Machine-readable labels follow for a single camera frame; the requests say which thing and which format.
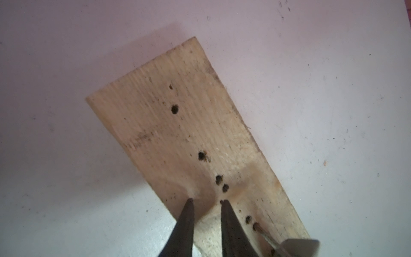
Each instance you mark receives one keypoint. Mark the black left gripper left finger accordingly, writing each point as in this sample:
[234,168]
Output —
[180,242]

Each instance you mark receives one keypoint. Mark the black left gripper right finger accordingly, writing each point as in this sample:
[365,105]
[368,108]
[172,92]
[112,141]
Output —
[234,240]

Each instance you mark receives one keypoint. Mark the nail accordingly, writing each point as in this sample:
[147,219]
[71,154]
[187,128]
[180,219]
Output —
[269,239]

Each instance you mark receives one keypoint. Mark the claw hammer orange black handle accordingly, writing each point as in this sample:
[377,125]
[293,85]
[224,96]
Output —
[300,247]

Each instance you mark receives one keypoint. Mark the wooden block with nails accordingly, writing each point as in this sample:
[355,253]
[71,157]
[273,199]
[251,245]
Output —
[175,120]

